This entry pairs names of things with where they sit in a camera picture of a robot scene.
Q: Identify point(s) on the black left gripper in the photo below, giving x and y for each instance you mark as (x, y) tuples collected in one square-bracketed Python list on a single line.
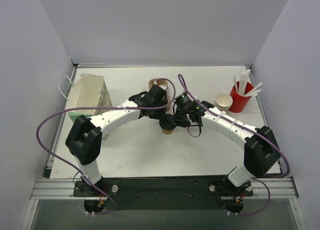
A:
[(157, 112)]

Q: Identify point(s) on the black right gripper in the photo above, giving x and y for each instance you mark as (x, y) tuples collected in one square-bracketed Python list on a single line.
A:
[(180, 118)]

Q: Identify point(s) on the black plastic cup lid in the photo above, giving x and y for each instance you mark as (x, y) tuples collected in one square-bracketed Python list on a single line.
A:
[(167, 122)]

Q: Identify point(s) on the brown paper coffee cup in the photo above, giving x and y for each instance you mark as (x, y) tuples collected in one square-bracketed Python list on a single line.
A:
[(167, 132)]

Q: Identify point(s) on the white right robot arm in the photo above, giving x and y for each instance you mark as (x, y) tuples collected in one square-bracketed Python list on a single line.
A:
[(259, 155)]

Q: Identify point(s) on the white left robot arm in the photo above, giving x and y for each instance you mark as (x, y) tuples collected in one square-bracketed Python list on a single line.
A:
[(85, 137)]

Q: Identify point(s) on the green paper takeout bag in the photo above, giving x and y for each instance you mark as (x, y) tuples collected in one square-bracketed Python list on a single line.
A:
[(89, 91)]

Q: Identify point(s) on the brown pulp cup carrier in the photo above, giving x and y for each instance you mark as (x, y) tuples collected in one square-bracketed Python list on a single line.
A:
[(156, 102)]

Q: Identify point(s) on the stack of paper cups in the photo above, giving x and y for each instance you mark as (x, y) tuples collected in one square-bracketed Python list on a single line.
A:
[(223, 101)]

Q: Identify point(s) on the red straw holder cup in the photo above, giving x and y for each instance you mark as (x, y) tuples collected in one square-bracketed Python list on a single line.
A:
[(239, 102)]

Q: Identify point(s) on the white wrapped straws bundle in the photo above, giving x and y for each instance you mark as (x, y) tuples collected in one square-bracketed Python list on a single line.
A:
[(243, 81)]

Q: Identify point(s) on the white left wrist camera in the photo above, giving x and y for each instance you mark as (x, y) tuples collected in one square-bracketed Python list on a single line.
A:
[(163, 86)]

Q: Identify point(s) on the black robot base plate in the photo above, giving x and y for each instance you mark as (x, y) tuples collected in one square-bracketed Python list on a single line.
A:
[(205, 192)]

